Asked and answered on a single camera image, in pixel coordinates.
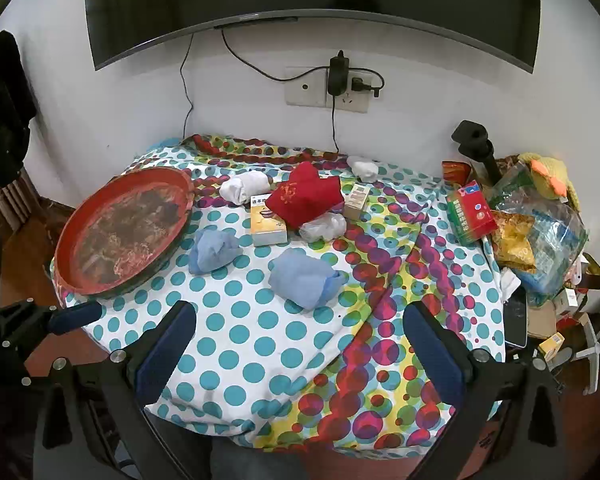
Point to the white wall power outlet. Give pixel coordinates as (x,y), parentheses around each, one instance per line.
(355,102)

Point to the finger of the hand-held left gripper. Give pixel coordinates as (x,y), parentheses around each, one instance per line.
(75,317)

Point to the round red tray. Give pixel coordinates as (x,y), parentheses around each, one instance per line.
(125,230)

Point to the light blue sock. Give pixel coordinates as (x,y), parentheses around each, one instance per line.
(212,250)
(302,277)

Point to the white sock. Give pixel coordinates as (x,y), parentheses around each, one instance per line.
(242,187)
(364,167)

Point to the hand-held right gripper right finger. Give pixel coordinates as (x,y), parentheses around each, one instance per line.
(435,355)

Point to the wooden chair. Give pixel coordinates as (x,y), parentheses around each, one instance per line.
(17,200)

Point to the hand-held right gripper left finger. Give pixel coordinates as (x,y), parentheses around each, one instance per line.
(165,355)

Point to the large clear plastic bag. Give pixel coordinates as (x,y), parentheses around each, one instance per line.
(550,240)

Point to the blue cloth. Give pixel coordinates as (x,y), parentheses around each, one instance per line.
(162,143)

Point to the green and red box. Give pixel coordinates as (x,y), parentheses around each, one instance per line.
(472,212)

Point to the black smartphone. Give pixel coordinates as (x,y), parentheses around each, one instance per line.
(515,317)

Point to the white fan stand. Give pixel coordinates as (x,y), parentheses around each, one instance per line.
(597,347)

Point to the red snack packet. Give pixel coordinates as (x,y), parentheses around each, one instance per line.
(452,171)

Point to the white wall antenna socket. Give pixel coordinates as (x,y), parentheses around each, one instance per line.
(305,87)

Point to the small yellow box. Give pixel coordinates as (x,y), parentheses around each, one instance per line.
(551,345)

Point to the brown cardboard box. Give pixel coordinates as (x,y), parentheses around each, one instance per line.
(541,320)

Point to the dark gold-edged box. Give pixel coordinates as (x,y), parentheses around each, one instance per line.
(592,272)

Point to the yellow patterned packet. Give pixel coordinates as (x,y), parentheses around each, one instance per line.
(515,240)

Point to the small beige box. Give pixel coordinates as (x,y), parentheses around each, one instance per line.
(356,202)

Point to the yellow knitted item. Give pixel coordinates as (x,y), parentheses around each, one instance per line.
(550,167)

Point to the black angled plug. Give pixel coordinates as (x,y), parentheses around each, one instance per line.
(362,85)

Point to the polka dot table cloth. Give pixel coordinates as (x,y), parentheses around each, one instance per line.
(260,330)

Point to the yellow medicine box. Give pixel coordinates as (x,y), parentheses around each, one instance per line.
(267,227)

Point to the black power adapter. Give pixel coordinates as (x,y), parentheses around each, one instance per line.
(338,75)

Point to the dark hanging clothing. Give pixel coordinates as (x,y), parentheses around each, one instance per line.
(2,110)

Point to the small clear plastic bag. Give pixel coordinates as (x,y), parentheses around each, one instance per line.
(325,227)

